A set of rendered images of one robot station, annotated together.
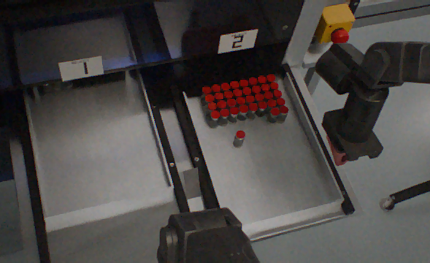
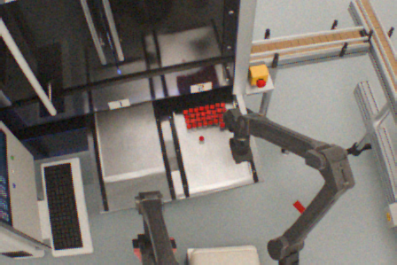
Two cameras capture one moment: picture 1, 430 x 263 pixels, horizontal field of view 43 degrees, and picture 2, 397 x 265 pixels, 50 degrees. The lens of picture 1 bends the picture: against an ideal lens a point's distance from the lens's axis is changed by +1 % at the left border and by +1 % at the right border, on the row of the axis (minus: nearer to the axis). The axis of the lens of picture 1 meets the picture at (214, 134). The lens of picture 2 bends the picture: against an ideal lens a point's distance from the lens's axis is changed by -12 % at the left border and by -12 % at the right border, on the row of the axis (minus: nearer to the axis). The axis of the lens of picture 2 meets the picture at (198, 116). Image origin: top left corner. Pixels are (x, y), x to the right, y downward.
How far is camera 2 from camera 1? 84 cm
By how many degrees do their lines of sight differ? 10
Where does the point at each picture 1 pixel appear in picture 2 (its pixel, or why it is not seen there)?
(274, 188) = (218, 167)
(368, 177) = not seen: hidden behind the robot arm
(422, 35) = not seen: hidden behind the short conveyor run
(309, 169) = not seen: hidden behind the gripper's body
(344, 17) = (262, 73)
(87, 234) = (122, 186)
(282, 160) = (224, 151)
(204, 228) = (149, 198)
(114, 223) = (135, 181)
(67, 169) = (113, 152)
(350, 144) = (237, 155)
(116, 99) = (138, 114)
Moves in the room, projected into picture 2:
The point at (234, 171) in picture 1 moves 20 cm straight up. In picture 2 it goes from (198, 157) to (197, 139)
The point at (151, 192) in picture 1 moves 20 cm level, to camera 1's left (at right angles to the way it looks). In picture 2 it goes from (152, 167) to (107, 155)
